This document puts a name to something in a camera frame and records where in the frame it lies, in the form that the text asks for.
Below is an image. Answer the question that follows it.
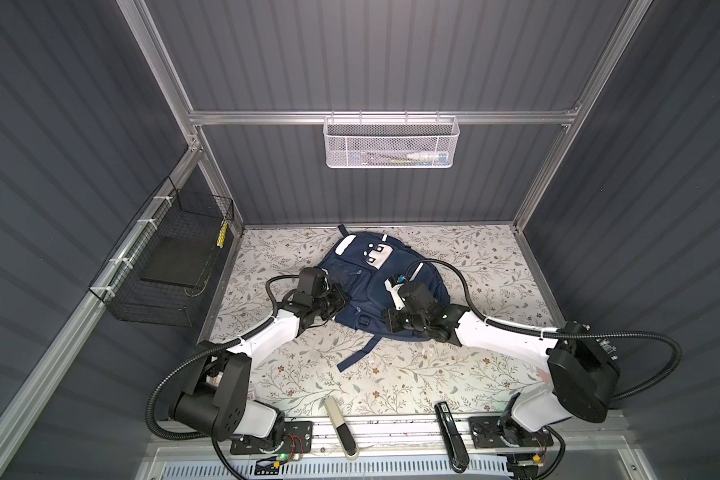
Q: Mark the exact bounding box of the navy blue student backpack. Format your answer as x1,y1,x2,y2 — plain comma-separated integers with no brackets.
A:
318,225,450,372

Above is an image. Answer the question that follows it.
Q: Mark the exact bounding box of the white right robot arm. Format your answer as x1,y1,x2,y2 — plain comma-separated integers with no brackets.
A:
385,278,620,435

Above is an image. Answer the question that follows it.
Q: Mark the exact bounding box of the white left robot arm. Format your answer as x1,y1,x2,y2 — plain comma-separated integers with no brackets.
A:
169,285,349,449

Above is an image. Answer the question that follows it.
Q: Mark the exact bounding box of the pink pencil cup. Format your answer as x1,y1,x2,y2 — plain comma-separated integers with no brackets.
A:
536,367,552,384

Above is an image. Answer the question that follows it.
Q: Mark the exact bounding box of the black and white stapler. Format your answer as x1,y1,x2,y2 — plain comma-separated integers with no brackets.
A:
323,396,359,460

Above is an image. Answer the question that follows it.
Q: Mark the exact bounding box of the white wire mesh basket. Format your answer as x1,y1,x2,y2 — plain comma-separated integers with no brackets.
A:
322,114,460,169

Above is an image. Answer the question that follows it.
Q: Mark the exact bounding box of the black wire wall basket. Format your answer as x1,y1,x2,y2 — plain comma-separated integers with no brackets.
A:
89,181,235,327

